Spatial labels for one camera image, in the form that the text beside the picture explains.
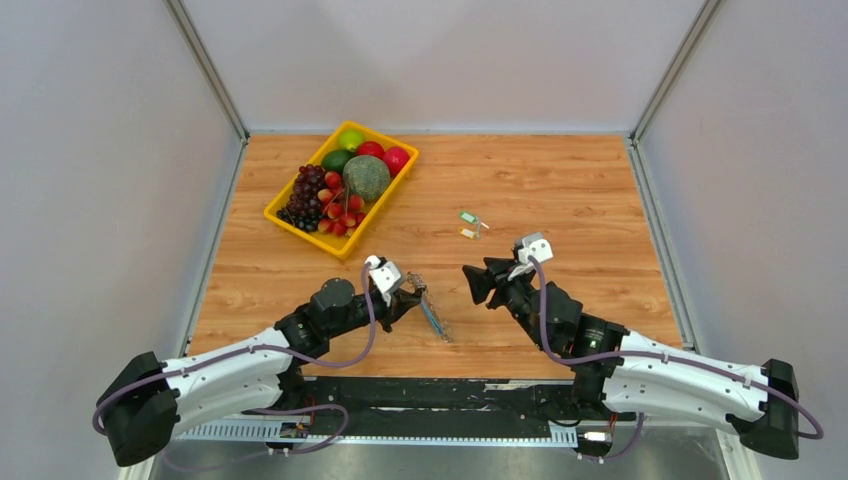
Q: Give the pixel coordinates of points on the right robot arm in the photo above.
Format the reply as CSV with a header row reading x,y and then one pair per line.
x,y
618,370

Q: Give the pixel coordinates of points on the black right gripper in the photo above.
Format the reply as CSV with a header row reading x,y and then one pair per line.
x,y
480,282

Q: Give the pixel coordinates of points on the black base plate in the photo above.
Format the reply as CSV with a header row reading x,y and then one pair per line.
x,y
452,408

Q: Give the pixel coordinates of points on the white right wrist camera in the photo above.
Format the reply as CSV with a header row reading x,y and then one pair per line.
x,y
528,251

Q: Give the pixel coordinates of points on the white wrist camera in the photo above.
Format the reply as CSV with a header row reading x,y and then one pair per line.
x,y
385,275
528,251

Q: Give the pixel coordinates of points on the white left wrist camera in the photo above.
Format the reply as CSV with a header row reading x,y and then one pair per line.
x,y
385,275

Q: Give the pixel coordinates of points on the green cantaloupe melon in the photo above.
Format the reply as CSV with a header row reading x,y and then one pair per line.
x,y
366,176

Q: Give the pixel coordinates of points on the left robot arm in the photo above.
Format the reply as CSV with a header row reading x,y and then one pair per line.
x,y
151,401

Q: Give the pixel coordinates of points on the keyring bunch with blue tag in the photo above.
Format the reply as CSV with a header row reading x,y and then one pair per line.
x,y
427,305

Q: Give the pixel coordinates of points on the pink red fruit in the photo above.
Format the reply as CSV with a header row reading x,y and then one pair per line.
x,y
395,158

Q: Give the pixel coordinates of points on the dark green lime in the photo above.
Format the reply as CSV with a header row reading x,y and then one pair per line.
x,y
336,160

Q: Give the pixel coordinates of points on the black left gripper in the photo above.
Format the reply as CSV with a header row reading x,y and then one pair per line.
x,y
400,300

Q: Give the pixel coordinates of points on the dark grape bunch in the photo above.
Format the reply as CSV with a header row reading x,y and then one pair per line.
x,y
304,210

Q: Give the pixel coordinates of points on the red apple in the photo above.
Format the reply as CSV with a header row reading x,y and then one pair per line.
x,y
371,148

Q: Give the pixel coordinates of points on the green key tag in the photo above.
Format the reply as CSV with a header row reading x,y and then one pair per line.
x,y
469,217

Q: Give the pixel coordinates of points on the yellow plastic fruit tray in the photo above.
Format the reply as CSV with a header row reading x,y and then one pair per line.
x,y
342,247

